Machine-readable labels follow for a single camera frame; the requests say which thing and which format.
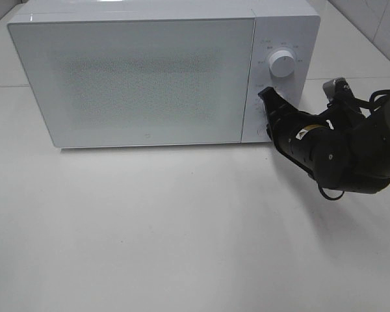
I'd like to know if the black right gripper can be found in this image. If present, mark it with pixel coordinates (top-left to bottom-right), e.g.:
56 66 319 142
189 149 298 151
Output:
258 86 329 177

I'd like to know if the round door release button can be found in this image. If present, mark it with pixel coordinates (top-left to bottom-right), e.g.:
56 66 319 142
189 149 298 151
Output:
257 126 269 140

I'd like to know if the white microwave door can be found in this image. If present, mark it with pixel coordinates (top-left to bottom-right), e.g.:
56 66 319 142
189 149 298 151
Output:
8 18 254 148

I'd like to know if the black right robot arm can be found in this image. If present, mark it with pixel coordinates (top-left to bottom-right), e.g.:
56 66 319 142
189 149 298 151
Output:
259 87 390 194

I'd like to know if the white upper power knob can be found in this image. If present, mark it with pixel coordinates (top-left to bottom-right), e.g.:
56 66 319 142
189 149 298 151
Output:
268 47 296 78

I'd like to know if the white microwave oven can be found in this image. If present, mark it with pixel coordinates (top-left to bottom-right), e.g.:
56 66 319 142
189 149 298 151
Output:
7 1 320 144

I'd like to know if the black cable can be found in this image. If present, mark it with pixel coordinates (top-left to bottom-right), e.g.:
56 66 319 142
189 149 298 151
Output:
317 89 390 201

